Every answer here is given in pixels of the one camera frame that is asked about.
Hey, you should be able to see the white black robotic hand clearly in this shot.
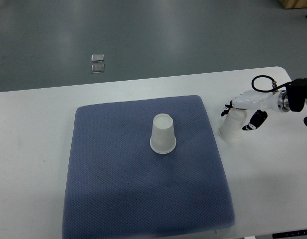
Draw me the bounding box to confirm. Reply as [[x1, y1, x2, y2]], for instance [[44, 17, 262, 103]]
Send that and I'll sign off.
[[221, 90, 290, 131]]

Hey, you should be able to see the white paper cup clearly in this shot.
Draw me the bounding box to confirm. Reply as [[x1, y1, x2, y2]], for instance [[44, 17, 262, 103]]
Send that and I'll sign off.
[[150, 114, 176, 154], [218, 108, 247, 143]]

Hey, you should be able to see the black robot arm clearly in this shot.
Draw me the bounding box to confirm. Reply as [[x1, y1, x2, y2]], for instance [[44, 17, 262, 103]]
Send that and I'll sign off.
[[286, 78, 307, 126]]

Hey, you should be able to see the wooden furniture corner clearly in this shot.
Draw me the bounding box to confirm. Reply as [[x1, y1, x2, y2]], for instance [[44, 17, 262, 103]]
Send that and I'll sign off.
[[278, 0, 307, 9]]

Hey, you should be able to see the blue quilted cushion mat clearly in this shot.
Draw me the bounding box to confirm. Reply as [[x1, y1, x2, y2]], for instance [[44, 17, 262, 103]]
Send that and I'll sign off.
[[62, 95, 235, 239]]

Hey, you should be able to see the black table control panel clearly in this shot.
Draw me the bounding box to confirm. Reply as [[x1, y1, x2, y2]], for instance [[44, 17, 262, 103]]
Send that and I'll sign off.
[[272, 229, 307, 239]]

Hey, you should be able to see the upper metal floor plate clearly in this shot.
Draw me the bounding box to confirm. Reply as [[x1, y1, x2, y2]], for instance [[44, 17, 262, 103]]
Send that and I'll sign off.
[[91, 53, 104, 62]]

